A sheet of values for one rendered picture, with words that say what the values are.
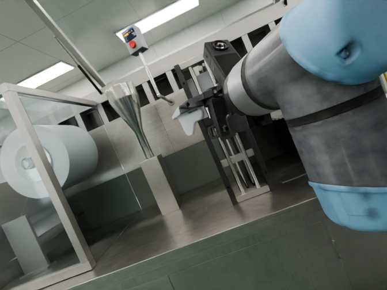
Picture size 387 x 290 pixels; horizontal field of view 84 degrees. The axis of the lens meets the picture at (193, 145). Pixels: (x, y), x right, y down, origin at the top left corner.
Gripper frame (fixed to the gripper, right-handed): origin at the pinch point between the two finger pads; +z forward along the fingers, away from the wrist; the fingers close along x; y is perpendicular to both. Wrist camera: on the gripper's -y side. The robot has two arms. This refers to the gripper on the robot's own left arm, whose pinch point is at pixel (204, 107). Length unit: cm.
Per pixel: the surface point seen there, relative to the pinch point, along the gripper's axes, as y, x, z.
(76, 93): -128, -88, 355
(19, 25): -146, -90, 187
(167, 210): 34, -11, 57
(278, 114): 5, 40, 30
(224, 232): 34.4, 0.9, 14.9
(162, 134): -3, -1, 80
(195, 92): -10.6, 8.9, 30.2
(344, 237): 45, 33, 7
